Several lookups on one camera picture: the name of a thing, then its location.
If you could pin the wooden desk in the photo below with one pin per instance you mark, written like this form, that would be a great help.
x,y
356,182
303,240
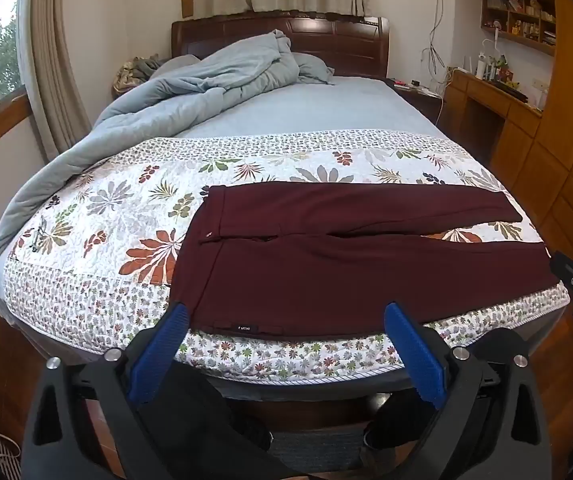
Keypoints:
x,y
496,110

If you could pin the crumpled clothes pile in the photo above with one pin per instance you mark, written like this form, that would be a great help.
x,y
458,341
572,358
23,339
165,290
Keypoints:
x,y
129,75

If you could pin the light blue bed sheet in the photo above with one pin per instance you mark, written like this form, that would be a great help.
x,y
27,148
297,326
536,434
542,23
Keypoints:
x,y
326,107

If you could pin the wooden nightstand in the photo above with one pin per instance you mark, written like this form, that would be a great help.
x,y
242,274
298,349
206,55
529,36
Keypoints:
x,y
419,102

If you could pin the floral quilted bedspread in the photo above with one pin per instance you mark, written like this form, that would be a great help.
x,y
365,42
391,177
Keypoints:
x,y
116,220

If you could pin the person's left leg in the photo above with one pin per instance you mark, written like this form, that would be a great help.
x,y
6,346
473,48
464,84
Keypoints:
x,y
211,410

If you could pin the beige side window curtain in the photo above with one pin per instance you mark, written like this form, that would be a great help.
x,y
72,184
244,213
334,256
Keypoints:
x,y
56,55

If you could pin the blue-grey duvet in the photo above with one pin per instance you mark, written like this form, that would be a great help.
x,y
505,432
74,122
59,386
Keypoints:
x,y
186,90

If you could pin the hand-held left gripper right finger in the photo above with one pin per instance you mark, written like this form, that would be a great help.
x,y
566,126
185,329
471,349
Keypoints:
x,y
416,355

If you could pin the maroon pants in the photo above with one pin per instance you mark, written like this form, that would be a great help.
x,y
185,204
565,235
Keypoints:
x,y
346,270

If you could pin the grey floor mat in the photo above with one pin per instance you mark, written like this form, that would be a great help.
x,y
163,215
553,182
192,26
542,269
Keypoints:
x,y
316,450

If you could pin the dark wooden bed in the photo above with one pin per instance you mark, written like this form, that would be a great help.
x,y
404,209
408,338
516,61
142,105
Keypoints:
x,y
346,40

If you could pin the wooden wall shelf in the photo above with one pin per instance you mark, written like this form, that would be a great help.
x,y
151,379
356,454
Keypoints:
x,y
521,20

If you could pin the grey pillow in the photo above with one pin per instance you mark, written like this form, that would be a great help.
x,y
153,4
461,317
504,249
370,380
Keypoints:
x,y
174,66

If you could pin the person's right leg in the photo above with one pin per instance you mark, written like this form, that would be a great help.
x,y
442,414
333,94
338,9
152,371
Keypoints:
x,y
384,425

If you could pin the person's leg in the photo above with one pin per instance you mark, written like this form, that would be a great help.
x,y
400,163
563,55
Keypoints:
x,y
211,410
384,425

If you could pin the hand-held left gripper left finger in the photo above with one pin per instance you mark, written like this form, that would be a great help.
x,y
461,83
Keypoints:
x,y
159,355

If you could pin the wooden wardrobe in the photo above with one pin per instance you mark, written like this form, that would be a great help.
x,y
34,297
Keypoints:
x,y
566,125

